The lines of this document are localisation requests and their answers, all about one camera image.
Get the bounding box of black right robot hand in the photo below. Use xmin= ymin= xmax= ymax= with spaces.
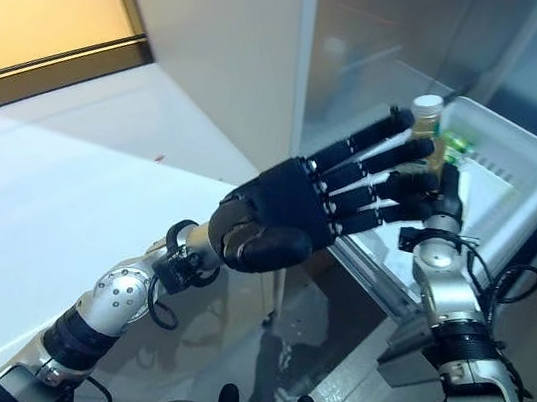
xmin=425 ymin=159 xmax=472 ymax=224

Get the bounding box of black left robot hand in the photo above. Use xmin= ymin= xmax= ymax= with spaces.
xmin=201 ymin=81 xmax=453 ymax=300

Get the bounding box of yellow juice bottle white cap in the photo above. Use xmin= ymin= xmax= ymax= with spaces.
xmin=401 ymin=91 xmax=460 ymax=178

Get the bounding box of white fridge drawer steel front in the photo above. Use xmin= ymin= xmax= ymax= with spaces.
xmin=310 ymin=80 xmax=537 ymax=402

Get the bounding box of stainless steel fridge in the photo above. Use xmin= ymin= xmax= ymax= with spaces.
xmin=255 ymin=0 xmax=537 ymax=363

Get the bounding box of green drink can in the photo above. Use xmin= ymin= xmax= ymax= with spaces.
xmin=442 ymin=129 xmax=478 ymax=151
xmin=443 ymin=144 xmax=477 ymax=167

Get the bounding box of white tall cabinet panel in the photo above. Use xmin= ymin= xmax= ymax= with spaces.
xmin=65 ymin=0 xmax=330 ymax=325

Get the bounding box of black framed amber window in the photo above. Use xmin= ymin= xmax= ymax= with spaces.
xmin=0 ymin=0 xmax=166 ymax=148

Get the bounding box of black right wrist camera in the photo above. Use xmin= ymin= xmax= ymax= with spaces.
xmin=396 ymin=224 xmax=427 ymax=255

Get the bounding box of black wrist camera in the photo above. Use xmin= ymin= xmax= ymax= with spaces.
xmin=153 ymin=243 xmax=224 ymax=300
xmin=396 ymin=224 xmax=427 ymax=255

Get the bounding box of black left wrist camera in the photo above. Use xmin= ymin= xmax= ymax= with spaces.
xmin=153 ymin=243 xmax=224 ymax=300

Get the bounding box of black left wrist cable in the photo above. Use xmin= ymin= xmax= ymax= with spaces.
xmin=142 ymin=215 xmax=201 ymax=332

